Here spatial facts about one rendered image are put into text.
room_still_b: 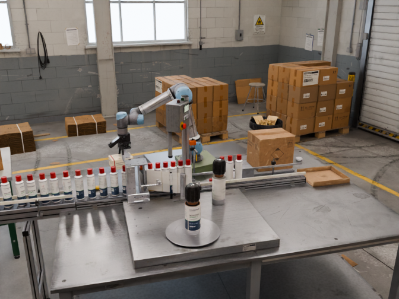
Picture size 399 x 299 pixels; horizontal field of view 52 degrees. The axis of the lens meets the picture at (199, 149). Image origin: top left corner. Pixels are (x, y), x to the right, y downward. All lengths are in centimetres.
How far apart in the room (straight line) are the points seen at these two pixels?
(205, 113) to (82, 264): 448
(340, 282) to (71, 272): 190
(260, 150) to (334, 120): 397
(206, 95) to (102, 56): 249
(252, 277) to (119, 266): 72
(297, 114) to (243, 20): 326
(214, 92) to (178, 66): 227
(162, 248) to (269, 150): 135
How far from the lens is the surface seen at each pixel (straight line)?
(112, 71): 810
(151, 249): 224
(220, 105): 651
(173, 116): 272
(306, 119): 664
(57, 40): 793
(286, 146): 328
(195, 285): 306
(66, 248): 243
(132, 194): 268
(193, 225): 229
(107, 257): 230
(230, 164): 290
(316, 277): 324
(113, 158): 308
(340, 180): 323
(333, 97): 690
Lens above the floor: 211
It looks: 20 degrees down
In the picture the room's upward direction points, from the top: straight up
